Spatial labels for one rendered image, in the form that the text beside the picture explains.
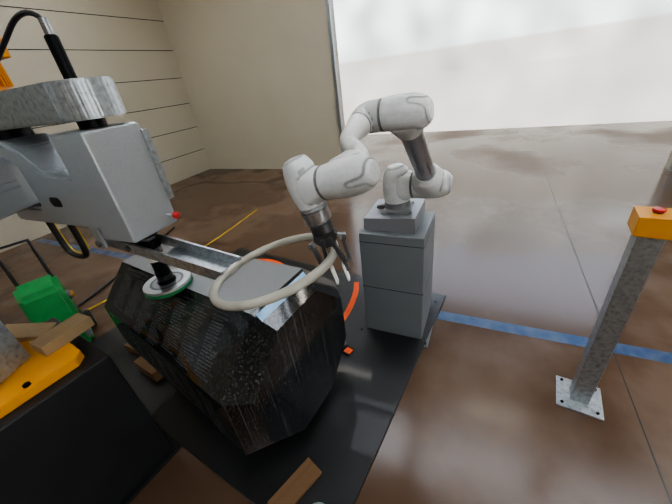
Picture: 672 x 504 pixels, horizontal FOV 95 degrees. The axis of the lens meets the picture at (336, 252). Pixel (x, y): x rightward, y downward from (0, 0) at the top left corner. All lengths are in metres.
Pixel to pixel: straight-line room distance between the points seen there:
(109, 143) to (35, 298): 1.96
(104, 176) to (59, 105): 0.24
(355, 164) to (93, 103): 0.92
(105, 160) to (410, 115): 1.11
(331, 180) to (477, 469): 1.50
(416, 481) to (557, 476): 0.62
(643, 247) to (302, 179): 1.31
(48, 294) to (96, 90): 2.05
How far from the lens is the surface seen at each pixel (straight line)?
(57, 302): 3.16
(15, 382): 1.78
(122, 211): 1.41
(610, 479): 2.05
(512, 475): 1.90
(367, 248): 1.93
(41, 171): 1.77
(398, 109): 1.31
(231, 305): 0.99
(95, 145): 1.38
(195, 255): 1.47
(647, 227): 1.60
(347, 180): 0.82
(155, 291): 1.63
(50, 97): 1.42
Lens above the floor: 1.65
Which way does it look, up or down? 30 degrees down
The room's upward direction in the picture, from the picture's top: 8 degrees counter-clockwise
